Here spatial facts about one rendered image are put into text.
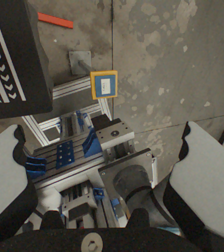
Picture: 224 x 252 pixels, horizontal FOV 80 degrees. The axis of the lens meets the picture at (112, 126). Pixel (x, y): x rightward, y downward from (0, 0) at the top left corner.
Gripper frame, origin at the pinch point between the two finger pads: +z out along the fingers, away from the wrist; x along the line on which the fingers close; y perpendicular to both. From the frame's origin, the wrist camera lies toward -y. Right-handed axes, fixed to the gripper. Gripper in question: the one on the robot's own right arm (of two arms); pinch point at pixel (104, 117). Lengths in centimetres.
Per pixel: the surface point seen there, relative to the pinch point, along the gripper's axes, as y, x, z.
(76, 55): 5, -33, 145
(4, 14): -14, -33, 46
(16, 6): -16, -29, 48
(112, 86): 13, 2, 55
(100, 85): 11, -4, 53
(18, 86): 9, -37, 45
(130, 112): 81, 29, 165
